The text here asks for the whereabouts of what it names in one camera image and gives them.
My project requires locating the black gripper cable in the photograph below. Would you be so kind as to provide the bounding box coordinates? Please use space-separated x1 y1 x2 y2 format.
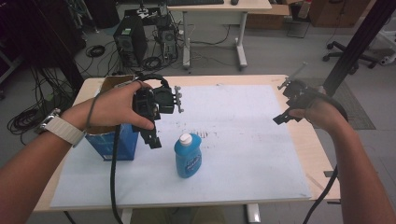
109 73 172 224
298 79 349 224

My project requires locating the black metal post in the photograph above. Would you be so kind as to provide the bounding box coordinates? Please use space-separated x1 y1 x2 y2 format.
322 0 396 97

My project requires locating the wristwatch with white band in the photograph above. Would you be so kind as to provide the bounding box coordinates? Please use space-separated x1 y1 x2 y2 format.
36 107 87 148

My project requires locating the blue cardboard box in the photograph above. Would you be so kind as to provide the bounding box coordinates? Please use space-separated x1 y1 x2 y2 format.
84 74 140 162

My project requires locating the black office chair base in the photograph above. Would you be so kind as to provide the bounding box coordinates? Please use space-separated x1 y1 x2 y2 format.
322 40 379 70

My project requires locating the dark curtain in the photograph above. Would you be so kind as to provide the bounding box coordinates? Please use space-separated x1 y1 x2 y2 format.
0 0 88 94

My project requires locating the tangle of black floor cables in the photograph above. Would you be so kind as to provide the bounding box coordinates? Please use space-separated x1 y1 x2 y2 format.
7 66 78 146

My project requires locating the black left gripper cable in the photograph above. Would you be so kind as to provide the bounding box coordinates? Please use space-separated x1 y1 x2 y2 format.
109 73 172 224

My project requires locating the white desk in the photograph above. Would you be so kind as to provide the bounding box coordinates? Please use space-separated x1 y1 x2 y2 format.
167 0 274 71

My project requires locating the brown wooden cabinet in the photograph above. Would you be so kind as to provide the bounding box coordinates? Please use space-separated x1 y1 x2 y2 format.
307 0 372 29

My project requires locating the person's right hand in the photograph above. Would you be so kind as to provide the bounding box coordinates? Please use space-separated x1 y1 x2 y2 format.
289 92 354 137

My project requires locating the black keyboard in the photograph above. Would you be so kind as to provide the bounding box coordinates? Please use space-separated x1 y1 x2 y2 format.
166 0 225 7

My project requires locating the blue dish soap bottle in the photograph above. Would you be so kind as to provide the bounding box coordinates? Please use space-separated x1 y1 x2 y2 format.
174 133 203 179

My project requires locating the open computer case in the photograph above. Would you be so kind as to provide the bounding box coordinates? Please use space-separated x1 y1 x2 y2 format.
157 25 179 61

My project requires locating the light wooden table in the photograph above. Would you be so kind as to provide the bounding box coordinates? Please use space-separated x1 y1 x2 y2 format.
33 74 342 213

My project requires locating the coil of cable by desk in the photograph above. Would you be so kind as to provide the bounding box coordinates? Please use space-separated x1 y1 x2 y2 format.
141 55 163 72

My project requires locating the thin grey wrist cord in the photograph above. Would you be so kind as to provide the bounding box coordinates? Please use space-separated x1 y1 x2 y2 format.
85 92 105 131

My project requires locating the white foam mat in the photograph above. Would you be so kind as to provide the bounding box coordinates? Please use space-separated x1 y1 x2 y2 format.
49 84 313 209

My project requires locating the person's left hand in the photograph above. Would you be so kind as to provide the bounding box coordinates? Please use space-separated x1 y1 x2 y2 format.
60 80 156 135

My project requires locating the black computer tower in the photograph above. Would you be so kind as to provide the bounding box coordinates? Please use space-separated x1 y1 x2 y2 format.
112 14 149 67

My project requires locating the small coil of black cable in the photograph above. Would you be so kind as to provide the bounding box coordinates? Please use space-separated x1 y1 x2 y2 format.
85 44 106 59

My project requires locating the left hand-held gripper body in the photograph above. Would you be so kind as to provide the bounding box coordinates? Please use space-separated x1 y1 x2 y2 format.
132 85 185 123

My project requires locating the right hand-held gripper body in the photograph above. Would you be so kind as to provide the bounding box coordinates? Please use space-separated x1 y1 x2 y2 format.
277 61 320 110

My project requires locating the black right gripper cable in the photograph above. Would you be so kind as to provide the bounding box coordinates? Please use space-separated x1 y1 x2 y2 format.
298 79 349 224

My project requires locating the grey floor mat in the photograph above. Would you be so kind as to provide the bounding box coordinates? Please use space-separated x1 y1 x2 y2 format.
303 77 376 131

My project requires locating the brown cardboard box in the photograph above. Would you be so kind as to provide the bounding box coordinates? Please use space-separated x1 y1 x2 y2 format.
245 4 291 31

